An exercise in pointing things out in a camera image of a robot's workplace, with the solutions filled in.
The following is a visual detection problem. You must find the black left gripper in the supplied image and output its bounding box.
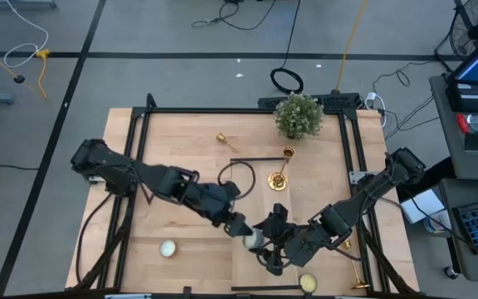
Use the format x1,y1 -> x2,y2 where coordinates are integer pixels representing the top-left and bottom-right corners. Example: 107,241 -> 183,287
188,181 -> 254,239

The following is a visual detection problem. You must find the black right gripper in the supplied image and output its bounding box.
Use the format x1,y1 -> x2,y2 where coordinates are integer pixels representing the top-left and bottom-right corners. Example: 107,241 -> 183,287
259,214 -> 319,276

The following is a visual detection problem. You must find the cream round candle dark rim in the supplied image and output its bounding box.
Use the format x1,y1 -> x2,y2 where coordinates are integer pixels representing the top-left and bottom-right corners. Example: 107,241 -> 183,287
242,228 -> 266,251

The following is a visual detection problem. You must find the gold candlestick holder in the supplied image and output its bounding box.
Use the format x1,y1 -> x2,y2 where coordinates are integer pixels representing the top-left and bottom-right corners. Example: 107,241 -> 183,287
344,239 -> 372,291
216,132 -> 249,159
266,145 -> 296,193

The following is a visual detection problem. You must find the white round candle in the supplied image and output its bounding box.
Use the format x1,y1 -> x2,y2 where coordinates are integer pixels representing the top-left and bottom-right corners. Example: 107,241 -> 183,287
159,239 -> 178,258

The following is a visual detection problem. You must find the yellow round candle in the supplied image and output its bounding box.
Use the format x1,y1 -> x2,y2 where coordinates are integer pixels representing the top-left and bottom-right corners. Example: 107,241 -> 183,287
299,272 -> 319,294

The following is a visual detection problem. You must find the wooden riser with black legs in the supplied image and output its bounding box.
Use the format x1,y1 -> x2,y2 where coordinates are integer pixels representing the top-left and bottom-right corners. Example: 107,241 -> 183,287
229,156 -> 302,292

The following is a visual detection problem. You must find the green potted plant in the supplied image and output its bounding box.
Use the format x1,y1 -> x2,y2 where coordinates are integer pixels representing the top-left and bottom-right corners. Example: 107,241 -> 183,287
272,91 -> 325,141

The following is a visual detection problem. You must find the black perforated box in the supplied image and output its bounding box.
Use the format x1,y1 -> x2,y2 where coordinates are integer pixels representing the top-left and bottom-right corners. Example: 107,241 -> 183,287
258,91 -> 363,112

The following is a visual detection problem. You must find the white box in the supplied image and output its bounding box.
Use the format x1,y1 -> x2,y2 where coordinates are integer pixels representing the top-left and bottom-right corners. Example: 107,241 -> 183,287
400,189 -> 446,225

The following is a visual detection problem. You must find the white blue cup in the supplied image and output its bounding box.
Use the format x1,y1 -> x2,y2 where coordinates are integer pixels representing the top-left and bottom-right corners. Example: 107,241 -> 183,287
423,209 -> 451,234

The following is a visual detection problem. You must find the white power adapter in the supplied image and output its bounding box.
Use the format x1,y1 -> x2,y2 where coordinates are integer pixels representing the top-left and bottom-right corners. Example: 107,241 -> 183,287
364,91 -> 388,129

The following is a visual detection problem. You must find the grey desk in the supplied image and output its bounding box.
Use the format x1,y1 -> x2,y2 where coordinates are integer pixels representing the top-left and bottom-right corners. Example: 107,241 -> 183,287
428,73 -> 478,183
437,178 -> 478,286

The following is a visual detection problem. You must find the red tool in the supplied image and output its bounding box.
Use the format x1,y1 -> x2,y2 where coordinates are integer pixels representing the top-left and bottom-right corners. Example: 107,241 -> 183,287
456,114 -> 471,135

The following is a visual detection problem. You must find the black printer box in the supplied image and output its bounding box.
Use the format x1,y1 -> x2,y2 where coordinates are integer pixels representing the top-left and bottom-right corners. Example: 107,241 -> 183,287
445,82 -> 478,114

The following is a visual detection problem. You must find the black floor fan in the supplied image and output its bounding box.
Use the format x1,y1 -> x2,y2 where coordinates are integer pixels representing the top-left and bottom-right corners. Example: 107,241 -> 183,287
433,0 -> 478,72

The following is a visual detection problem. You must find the grey cart base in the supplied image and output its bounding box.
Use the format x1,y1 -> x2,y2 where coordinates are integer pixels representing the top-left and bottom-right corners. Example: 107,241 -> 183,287
0,0 -> 58,11

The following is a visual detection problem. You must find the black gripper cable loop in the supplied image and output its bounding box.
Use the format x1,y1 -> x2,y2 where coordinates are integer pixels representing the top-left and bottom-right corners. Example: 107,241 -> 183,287
217,159 -> 257,201

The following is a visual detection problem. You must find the black coiled floor cable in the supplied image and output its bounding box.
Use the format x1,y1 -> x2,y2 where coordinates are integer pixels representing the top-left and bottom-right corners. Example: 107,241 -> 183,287
269,0 -> 305,96

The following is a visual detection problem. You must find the thin black floor cable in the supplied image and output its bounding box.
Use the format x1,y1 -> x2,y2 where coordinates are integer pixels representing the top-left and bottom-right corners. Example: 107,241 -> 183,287
192,0 -> 277,32

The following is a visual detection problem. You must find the orange floor cable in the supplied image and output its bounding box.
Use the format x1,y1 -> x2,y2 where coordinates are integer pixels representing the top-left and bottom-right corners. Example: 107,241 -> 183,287
335,0 -> 368,93

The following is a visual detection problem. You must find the yellow floor cable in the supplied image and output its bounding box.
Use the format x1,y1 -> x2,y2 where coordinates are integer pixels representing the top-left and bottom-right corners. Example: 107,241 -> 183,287
0,37 -> 51,100

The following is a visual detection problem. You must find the white floor cable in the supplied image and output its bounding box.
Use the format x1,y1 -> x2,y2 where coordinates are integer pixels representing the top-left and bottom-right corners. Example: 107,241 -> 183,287
2,0 -> 50,70

